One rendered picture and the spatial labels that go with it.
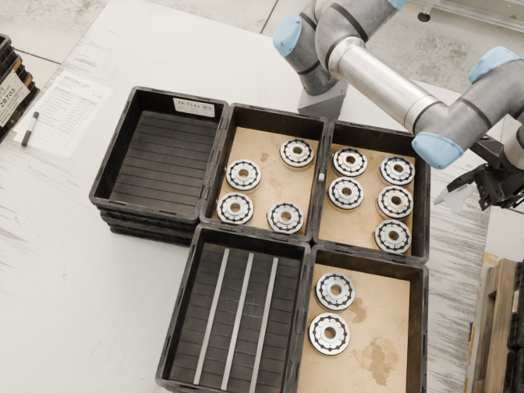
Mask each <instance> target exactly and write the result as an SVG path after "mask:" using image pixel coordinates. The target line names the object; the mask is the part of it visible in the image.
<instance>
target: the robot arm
mask: <svg viewBox="0 0 524 393"><path fill-rule="evenodd" d="M407 1H408V0H312V1H311V2H310V3H309V4H308V5H307V6H306V8H305V9H304V10H303V11H302V12H301V13H300V14H299V15H298V14H295V13H293V14H291V15H289V16H288V17H286V18H284V19H283V20H282V21H281V23H280V24H279V25H278V27H277V29H276V31H275V32H274V37H273V45H274V47H275V48H276V50H277V51H278V53H279V55H280V56H281V57H283V58H284V60H285V61H286V62H287V63H288V64H289V65H290V66H291V67H292V68H293V69H294V70H295V71H296V73H297V74H298V75H299V79H300V81H301V84H302V85H303V89H304V90H305V91H306V92H307V93H308V94H309V95H311V96H317V95H321V94H324V93H325V92H327V91H329V90H330V89H331V88H332V87H333V86H334V85H335V84H336V83H337V82H338V81H339V80H345V81H347V82H348V83H349V84H351V85H352V86H353V87H355V88H356V89H357V90H358V91H359V92H360V93H361V94H363V95H364V96H365V97H367V98H368V99H369V100H370V101H372V102H373V103H374V104H375V105H376V106H377V107H379V108H380V109H381V110H383V111H384V112H385V113H387V114H388V115H389V116H391V117H392V118H393V119H394V120H395V121H396V122H397V123H399V124H400V125H401V126H403V127H404V128H405V129H407V130H408V131H409V132H410V133H411V134H412V135H414V136H415V137H416V138H415V139H414V140H413V141H412V147H413V149H414V150H415V151H416V153H417V154H418V155H419V156H420V157H421V158H422V159H423V160H424V161H425V162H426V163H427V164H429V165H430V166H431V167H433V168H435V169H437V170H443V169H446V168H447V167H448V166H449V165H451V164H452V163H454V162H455V161H456V160H458V159H459V158H460V157H462V156H463V154H464V153H465V152H466V151H467V150H468V149H470V150H471V151H472V152H473V153H475V154H476V155H478V156H479V157H481V158H482V159H484V160H485V161H486V162H487V163H483V164H481V165H479V166H477V167H476V168H474V169H473V170H471V171H469V172H466V173H464V174H462V175H460V176H459V177H457V178H456V179H454V180H453V181H452V182H450V183H449V184H448V185H447V186H446V187H445V188H444V189H443V190H442V191H441V193H440V194H439V195H438V197H437V198H436V200H435V201H434V206H436V205H437V204H439V203H441V202H443V201H444V202H445V203H446V204H447V205H448V206H449V208H450V209H451V211H452V212H453V213H455V214H458V213H460V212H461V211H462V209H463V203H464V200H465V199H466V198H467V197H470V196H471V195H472V194H473V191H474V189H473V187H472V186H471V185H470V184H472V183H474V182H475V184H476V185H477V186H476V187H477V189H478V191H479V193H480V194H479V195H480V200H479V201H478V202H479V204H480V207H481V210H482V211H485V210H486V209H487V208H488V207H489V206H493V207H495V206H498V207H501V209H505V208H513V209H514V208H516V207H517V206H518V205H520V204H521V203H522V202H523V201H524V198H523V197H524V59H523V58H520V57H518V56H517V55H516V54H515V53H513V52H512V51H509V50H508V49H507V48H504V47H496V48H493V49H491V50H490V51H488V53H486V54H485V55H484V56H483V57H482V58H481V59H480V60H479V61H478V63H476V64H475V65H474V67H473V68H472V69H471V71H470V72H469V75H468V80H469V82H470V83H471V84H472V86H471V87H470V88H469V89H468V90H467V91H466V92H465V93H463V94H462V95H461V96H460V97H459V98H458V99H457V100H456V101H455V102H453V103H452V104H451V105H450V106H448V105H446V104H445V103H444V102H443V101H441V100H439V99H438V98H436V97H435V96H434V95H432V94H431V93H429V92H428V91H426V90H425V89H423V88H422V87H421V86H419V85H418V84H416V83H415V82H413V81H412V80H411V79H409V78H408V77H406V76H404V75H403V74H402V73H400V72H399V71H398V70H396V69H394V68H393V67H392V66H390V65H389V64H387V63H386V62H384V61H383V60H382V59H380V58H378V57H377V56H376V55H374V54H373V53H372V52H370V51H368V50H367V49H366V45H365V43H366V42H368V40H369V39H371V38H372V37H373V36H374V35H375V34H376V33H377V32H378V31H379V30H380V29H381V28H382V27H383V26H384V25H385V24H386V23H387V22H388V21H389V20H390V19H391V18H392V17H393V16H394V15H395V14H396V13H397V12H398V11H400V10H401V9H402V7H403V5H404V4H405V3H407ZM507 114H509V115H510V116H511V117H512V118H513V119H515V120H516V121H519V122H520V123H521V124H522V125H521V126H520V127H519V128H518V129H517V130H516V131H515V132H514V133H513V134H512V135H511V136H510V137H509V138H508V139H507V140H506V142H505V145H504V144H502V143H501V142H499V141H497V140H496V139H494V138H493V137H492V136H489V135H488V134H486V133H487V132H488V131H489V130H490V129H492V128H493V127H494V126H495V125H496V124H497V123H498V122H500V121H501V120H502V119H503V118H504V117H505V116H506V115H507ZM521 198H523V199H522V200H520V199H521ZM519 200H520V201H519ZM517 201H519V202H518V203H516V202H517ZM485 204H487V206H485Z"/></svg>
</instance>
